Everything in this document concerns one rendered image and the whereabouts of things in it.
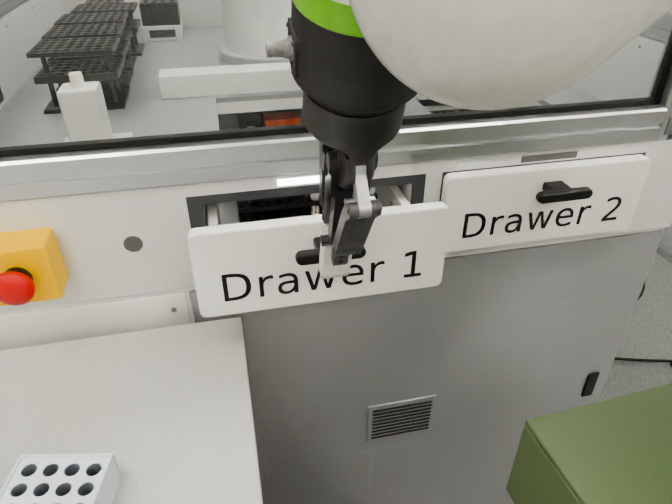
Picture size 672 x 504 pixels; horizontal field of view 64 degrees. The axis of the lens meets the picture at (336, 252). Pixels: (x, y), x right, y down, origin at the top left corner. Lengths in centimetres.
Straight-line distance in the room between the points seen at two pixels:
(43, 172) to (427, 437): 75
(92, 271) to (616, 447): 57
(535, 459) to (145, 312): 49
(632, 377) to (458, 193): 130
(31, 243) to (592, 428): 57
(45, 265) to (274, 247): 25
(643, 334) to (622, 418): 157
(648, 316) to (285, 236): 174
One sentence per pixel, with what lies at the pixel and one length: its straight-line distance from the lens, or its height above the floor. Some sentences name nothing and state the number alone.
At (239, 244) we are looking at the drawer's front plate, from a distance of 58.
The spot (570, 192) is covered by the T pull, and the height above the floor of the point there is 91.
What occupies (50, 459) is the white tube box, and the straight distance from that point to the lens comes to 58.
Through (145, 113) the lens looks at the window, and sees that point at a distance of 63.
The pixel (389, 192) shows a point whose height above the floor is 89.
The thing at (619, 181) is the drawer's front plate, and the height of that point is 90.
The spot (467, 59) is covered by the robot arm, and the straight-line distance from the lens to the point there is 18.
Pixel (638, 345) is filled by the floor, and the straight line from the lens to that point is 203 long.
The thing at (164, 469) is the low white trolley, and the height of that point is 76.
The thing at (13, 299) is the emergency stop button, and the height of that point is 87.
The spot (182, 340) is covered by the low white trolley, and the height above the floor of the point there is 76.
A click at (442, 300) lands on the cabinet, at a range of 82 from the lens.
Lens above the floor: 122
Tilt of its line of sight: 33 degrees down
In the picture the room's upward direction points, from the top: straight up
